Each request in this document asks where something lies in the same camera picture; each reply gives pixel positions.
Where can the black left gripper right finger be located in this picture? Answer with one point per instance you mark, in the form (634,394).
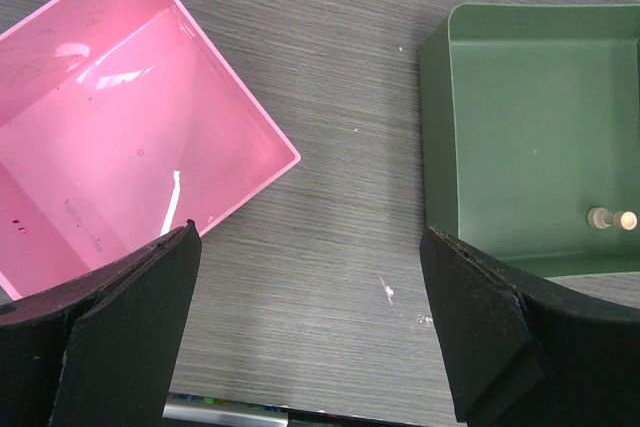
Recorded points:
(520,350)

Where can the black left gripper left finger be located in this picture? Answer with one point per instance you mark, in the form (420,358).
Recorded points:
(100,350)

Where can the green plastic tray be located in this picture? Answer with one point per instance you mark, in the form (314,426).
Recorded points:
(530,134)

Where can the pink plastic box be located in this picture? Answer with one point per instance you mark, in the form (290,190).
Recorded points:
(120,120)

